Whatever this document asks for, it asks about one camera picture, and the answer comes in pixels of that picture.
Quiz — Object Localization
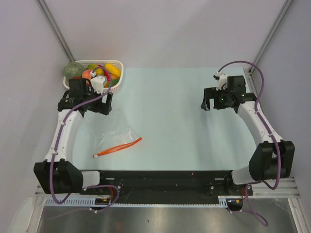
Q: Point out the white plastic basket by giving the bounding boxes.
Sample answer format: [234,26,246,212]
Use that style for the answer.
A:
[63,60,124,93]

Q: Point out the white slotted cable duct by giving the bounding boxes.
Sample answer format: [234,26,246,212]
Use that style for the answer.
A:
[45,196,229,207]

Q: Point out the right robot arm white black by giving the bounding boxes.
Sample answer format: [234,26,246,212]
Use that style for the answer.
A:
[201,72,295,195]

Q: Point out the green netted melon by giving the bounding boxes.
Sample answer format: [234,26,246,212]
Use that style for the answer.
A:
[64,62,85,79]

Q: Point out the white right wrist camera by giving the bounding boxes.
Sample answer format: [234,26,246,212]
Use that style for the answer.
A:
[213,72,227,91]

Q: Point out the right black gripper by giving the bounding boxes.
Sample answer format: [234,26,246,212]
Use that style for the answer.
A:
[201,86,232,111]

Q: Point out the yellow green mango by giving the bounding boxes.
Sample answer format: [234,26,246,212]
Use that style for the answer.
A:
[87,64,103,71]

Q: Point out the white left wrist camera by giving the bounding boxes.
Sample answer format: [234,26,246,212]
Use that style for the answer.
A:
[90,71,107,94]

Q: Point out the clear zip bag orange zipper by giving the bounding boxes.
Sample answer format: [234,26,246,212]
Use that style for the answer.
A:
[86,110,142,158]

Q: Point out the yellow corn cob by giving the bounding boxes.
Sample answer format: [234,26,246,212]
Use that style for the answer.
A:
[104,63,121,77]

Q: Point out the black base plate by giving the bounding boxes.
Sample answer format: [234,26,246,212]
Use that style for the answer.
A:
[80,169,253,206]

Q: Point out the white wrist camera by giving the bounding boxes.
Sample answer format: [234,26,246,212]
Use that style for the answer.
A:
[213,72,227,91]
[90,71,107,94]

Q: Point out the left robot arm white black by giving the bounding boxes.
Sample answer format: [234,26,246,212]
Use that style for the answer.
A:
[34,75,113,194]

